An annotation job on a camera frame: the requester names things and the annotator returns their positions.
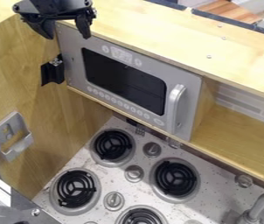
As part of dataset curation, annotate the toy stove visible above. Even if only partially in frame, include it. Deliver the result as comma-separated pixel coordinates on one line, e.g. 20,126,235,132
46,127,203,224

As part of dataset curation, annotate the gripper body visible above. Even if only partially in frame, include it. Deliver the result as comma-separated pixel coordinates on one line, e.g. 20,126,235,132
11,0,97,17

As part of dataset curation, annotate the tap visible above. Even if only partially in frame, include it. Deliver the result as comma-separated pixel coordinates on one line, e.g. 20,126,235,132
231,173,264,224

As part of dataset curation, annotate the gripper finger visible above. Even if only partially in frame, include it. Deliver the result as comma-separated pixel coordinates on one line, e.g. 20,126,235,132
73,10,99,40
19,12,59,40

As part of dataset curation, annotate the toy microwave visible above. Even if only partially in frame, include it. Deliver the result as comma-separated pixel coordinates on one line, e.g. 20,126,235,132
54,21,206,143

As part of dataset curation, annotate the grey wall holder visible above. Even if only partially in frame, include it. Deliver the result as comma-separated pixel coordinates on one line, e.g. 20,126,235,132
0,110,36,163

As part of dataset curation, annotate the black bracket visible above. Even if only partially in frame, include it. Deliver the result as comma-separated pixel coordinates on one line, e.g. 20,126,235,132
39,54,66,88

